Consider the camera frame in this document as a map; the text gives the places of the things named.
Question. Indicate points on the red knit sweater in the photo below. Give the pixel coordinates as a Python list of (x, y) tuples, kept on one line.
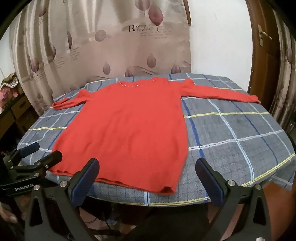
[(129, 129)]

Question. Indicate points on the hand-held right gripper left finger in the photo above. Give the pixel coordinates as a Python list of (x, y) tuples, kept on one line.
[(84, 183)]

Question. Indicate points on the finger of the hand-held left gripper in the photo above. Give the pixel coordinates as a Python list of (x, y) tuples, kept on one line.
[(49, 160), (29, 149)]

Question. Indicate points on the wooden frame strip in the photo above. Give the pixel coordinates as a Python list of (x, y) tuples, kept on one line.
[(187, 14)]

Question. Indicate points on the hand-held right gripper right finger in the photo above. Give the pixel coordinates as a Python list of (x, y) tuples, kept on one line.
[(209, 183)]

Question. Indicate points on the floral cloth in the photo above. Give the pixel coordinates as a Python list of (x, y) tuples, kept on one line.
[(9, 81)]

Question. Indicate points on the grey plaid cloth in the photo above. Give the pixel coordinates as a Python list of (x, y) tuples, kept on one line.
[(231, 139)]

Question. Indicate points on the brown wooden cabinet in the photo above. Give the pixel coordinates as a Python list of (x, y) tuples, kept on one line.
[(18, 109)]

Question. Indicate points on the person's left hand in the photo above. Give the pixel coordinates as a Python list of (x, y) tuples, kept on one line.
[(8, 214)]

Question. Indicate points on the leaf print curtain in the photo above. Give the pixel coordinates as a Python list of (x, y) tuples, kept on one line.
[(104, 46)]

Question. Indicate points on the brown wooden door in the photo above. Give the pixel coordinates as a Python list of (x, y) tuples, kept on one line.
[(261, 69)]

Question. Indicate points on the patterned side curtain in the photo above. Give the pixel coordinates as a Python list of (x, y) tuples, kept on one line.
[(286, 81)]

